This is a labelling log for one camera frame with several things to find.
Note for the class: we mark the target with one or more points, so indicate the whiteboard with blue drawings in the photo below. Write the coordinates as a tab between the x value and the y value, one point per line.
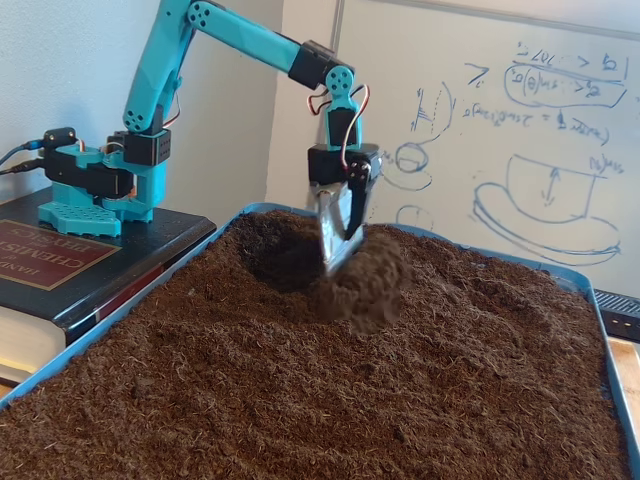
500	150

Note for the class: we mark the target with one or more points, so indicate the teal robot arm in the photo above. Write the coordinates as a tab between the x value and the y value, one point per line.
240	40

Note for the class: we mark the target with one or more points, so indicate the blue plastic tray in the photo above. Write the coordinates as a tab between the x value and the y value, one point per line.
601	320

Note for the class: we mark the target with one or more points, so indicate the black chemistry physics handbook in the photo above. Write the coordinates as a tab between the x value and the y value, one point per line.
150	235

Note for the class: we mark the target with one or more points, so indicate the brown soil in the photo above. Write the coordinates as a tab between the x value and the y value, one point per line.
300	375

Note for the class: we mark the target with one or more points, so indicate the black teal gripper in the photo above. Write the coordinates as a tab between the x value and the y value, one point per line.
325	166

